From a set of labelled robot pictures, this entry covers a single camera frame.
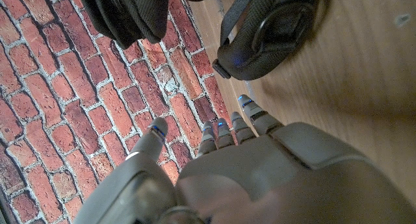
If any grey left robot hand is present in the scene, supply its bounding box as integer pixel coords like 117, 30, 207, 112
73, 93, 416, 224

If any black backpack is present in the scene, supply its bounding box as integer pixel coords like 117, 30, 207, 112
76, 0, 328, 81

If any brick print backdrop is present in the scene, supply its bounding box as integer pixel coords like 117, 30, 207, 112
0, 0, 235, 224

